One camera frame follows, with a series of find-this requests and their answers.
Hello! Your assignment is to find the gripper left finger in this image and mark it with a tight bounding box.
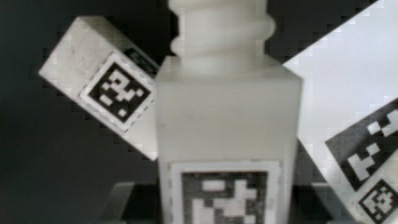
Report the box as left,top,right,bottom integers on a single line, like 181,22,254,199
94,182,158,224

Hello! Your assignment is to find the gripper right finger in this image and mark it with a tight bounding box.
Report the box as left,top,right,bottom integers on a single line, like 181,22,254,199
295,183,355,224

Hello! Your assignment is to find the white fiducial marker plate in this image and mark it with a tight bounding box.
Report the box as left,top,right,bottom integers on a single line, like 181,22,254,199
284,0,398,224

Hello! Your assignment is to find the white table leg grasped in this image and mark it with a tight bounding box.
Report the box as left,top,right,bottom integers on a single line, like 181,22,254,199
154,0,302,224

